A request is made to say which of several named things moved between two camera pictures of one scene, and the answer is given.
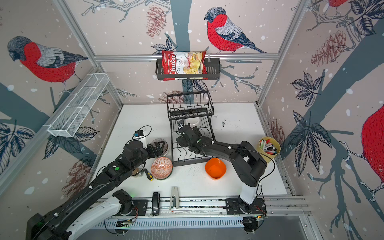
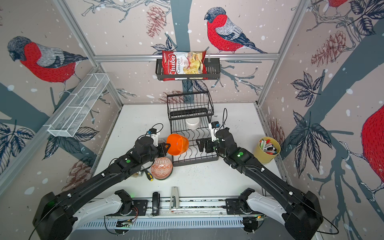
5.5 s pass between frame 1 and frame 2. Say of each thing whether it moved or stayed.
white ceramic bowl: stayed
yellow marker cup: stayed
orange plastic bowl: moved
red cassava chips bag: stayed
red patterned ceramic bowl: stayed
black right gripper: moved
